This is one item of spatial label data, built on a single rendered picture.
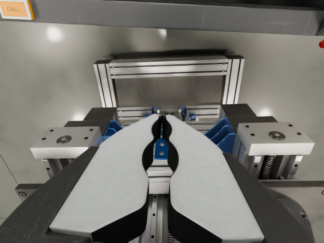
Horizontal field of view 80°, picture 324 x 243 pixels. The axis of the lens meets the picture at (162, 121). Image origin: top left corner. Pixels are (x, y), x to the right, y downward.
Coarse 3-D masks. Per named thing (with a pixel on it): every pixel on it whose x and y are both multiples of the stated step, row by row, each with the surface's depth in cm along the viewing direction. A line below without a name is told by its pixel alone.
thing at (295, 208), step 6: (288, 204) 43; (294, 204) 43; (294, 210) 42; (300, 210) 43; (294, 216) 41; (300, 216) 41; (306, 216) 43; (300, 222) 40; (306, 222) 43; (306, 228) 40; (312, 234) 41
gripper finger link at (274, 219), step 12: (228, 156) 9; (240, 168) 8; (240, 180) 7; (252, 180) 8; (252, 192) 7; (264, 192) 7; (252, 204) 7; (264, 204) 7; (276, 204) 7; (264, 216) 6; (276, 216) 6; (288, 216) 6; (264, 228) 6; (276, 228) 6; (288, 228) 6; (300, 228) 6; (264, 240) 6; (276, 240) 6; (288, 240) 6; (300, 240) 6; (312, 240) 6
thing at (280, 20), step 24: (48, 0) 33; (72, 0) 33; (96, 0) 33; (120, 0) 33; (144, 0) 33; (168, 0) 33; (96, 24) 35; (120, 24) 35; (144, 24) 35; (168, 24) 35; (192, 24) 34; (216, 24) 34; (240, 24) 34; (264, 24) 34; (288, 24) 34; (312, 24) 34
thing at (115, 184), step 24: (144, 120) 11; (120, 144) 9; (144, 144) 9; (96, 168) 8; (120, 168) 8; (144, 168) 8; (72, 192) 7; (96, 192) 7; (120, 192) 7; (144, 192) 7; (72, 216) 6; (96, 216) 6; (120, 216) 6; (144, 216) 7; (96, 240) 6; (120, 240) 6
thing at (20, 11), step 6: (0, 6) 33; (6, 6) 33; (12, 6) 33; (18, 6) 33; (24, 6) 33; (30, 6) 33; (6, 12) 33; (12, 12) 33; (18, 12) 33; (24, 12) 33; (30, 12) 34
